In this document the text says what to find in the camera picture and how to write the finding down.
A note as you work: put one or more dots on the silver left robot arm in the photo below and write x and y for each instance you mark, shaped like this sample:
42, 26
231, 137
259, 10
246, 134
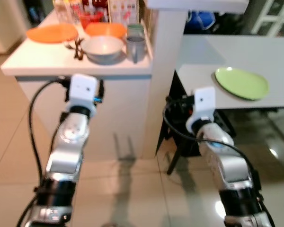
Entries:
68, 142

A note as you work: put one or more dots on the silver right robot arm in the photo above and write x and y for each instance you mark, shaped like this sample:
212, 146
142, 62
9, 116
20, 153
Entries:
227, 165

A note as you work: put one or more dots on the white counter cabinet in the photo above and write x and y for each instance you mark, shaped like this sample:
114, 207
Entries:
118, 109

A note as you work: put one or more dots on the grey bowl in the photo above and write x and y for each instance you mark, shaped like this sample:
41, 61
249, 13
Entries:
102, 49

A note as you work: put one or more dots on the dark metal fork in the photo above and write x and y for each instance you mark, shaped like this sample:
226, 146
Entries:
79, 49
70, 45

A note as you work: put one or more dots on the grey mug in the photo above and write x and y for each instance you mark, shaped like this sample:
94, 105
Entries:
135, 49

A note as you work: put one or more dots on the small orange plate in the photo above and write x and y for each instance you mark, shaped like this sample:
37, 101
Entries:
106, 29

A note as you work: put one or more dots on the light green plate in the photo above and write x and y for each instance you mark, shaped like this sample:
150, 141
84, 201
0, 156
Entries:
241, 83

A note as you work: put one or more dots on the pale green cup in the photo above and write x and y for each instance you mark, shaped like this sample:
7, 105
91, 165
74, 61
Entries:
135, 30

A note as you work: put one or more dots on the red bowl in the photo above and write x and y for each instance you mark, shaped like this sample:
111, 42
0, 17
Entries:
91, 19

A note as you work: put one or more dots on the large orange plate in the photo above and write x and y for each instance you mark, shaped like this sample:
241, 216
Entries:
52, 33

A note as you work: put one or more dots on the blue bag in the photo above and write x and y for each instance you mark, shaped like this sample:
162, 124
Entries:
201, 21

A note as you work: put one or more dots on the colourful printed box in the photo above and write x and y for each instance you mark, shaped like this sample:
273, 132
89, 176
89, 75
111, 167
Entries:
124, 10

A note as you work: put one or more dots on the clear bottles cluster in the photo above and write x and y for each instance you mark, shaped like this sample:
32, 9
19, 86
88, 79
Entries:
66, 10

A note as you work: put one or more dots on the white lattice window door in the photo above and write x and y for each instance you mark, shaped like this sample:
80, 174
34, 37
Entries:
274, 16

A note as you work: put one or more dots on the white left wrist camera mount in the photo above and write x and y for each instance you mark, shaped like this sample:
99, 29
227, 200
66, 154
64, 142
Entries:
83, 90

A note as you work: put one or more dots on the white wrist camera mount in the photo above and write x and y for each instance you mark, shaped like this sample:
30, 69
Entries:
203, 106
83, 90

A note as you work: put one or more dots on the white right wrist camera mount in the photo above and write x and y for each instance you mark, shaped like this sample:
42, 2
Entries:
203, 106

